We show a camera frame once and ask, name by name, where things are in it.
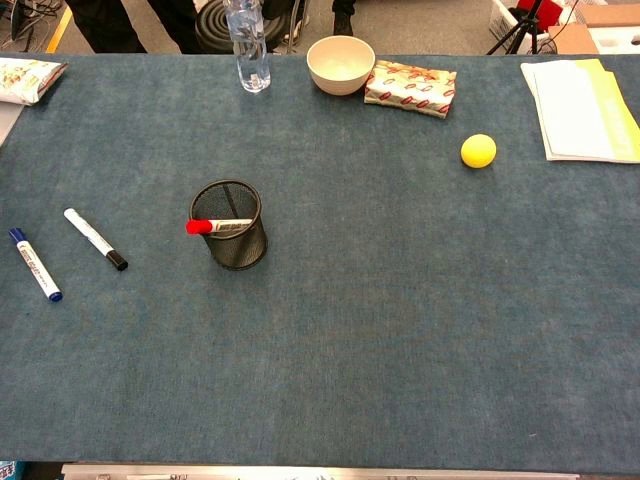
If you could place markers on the white paper stack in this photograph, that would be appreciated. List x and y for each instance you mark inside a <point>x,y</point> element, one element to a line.
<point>565,110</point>

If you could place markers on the white yellow chips bag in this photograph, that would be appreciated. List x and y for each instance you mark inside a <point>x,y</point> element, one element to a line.
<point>25,80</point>

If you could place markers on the beige bowl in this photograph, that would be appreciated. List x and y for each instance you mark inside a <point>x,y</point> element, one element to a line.
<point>340,75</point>

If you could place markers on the brown cardboard box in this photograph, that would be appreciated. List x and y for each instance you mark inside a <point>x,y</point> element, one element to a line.
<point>570,37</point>

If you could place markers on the blue-capped white marker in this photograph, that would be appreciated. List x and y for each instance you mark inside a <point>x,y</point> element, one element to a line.
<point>35,265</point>

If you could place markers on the red-capped white marker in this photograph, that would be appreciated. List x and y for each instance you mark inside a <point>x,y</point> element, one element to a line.
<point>200,227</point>

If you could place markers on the light green booklet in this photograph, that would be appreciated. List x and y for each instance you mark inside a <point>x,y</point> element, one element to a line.
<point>622,115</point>

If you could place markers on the black round stool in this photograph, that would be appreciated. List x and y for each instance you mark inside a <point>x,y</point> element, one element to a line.
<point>212,27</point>

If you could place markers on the blue table mat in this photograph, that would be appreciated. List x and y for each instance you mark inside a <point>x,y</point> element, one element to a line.
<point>350,325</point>

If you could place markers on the black-capped white marker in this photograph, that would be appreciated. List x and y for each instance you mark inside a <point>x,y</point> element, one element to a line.
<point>92,237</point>

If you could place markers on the yellow ball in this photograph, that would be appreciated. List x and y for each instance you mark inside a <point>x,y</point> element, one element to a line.
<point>478,151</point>

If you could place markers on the aluminium table edge rail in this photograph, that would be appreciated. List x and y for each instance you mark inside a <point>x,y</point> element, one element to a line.
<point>300,472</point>

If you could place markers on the black tripod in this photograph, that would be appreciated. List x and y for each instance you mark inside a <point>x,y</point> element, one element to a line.
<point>522,27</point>

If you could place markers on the clear plastic water bottle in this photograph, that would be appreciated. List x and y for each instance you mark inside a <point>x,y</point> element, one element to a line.
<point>250,50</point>

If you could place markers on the black mesh pen holder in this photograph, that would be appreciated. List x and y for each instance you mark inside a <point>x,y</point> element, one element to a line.
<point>240,250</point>

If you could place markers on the white plastic crate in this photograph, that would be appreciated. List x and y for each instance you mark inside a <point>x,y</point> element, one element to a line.
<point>502,22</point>

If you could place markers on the blue printed packet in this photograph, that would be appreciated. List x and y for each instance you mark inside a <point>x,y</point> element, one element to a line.
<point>10,471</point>

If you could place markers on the red-printed cream snack packet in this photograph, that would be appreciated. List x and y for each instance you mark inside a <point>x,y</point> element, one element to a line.
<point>410,90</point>

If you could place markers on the black shoe white sole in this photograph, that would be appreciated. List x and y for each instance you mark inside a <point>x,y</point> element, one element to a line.
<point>343,22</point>

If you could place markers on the person in black trousers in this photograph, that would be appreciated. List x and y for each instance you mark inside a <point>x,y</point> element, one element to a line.
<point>115,25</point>

